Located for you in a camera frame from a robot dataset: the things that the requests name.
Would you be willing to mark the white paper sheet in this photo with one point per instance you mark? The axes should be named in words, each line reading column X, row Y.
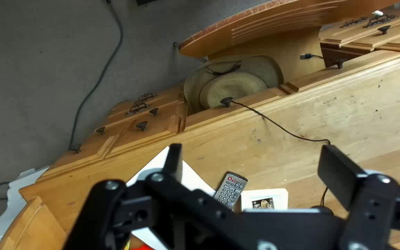
column 177, row 218

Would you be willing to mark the grey remote control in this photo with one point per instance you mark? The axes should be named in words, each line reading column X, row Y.
column 229, row 188

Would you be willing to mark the white paperback book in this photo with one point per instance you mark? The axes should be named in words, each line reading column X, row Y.
column 264, row 198

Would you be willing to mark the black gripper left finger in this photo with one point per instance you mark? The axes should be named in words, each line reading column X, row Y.
column 172, row 165

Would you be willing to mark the wooden roll-top desk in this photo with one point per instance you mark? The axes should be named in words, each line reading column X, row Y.
column 272, row 137

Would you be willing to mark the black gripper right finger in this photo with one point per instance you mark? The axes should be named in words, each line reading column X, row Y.
column 339, row 172

